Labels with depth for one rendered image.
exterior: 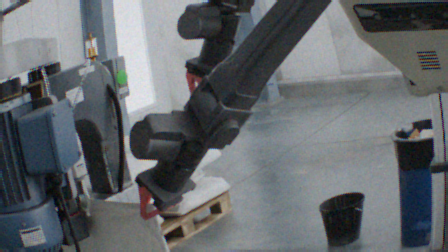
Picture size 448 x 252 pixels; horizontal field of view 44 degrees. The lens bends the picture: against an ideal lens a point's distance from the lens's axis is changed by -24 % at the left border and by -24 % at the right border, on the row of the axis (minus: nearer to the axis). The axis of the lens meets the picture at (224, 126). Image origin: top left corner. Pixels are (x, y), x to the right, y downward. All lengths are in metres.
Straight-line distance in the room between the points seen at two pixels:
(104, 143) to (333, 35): 8.29
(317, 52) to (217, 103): 8.68
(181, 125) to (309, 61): 8.74
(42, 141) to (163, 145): 0.25
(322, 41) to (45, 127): 8.85
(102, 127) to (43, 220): 0.48
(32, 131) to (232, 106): 0.33
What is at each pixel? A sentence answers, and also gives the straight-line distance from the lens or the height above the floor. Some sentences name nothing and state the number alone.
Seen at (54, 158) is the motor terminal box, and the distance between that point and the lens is 0.85.
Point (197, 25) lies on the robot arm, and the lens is 1.19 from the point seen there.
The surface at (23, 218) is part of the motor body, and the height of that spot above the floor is 1.16.
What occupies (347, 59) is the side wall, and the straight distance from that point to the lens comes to 9.49.
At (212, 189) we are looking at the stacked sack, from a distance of 4.72.
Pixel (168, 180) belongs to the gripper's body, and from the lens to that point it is 1.08.
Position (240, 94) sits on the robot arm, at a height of 1.25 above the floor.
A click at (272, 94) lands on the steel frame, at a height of 0.12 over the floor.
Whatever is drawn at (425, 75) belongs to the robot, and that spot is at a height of 1.18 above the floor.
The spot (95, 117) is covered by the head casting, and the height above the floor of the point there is 1.23.
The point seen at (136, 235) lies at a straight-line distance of 1.21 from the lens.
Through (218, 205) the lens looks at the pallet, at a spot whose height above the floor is 0.08.
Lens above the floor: 1.36
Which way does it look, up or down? 9 degrees down
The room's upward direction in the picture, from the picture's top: 11 degrees counter-clockwise
